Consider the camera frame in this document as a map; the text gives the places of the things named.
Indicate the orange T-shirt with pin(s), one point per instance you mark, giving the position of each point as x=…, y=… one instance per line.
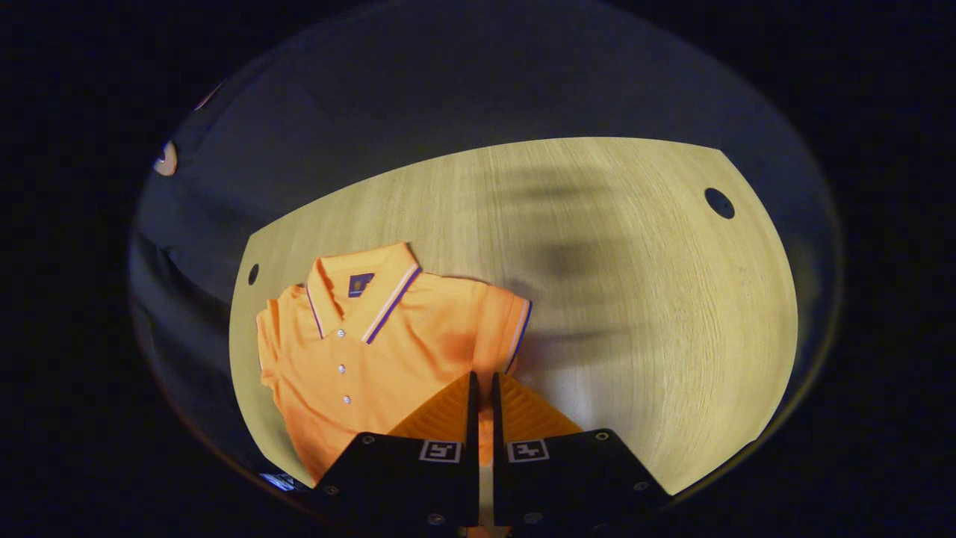
x=388, y=373

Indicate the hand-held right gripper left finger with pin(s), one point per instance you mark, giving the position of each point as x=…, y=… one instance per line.
x=473, y=418

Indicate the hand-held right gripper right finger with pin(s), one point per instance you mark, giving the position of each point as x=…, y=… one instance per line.
x=496, y=418

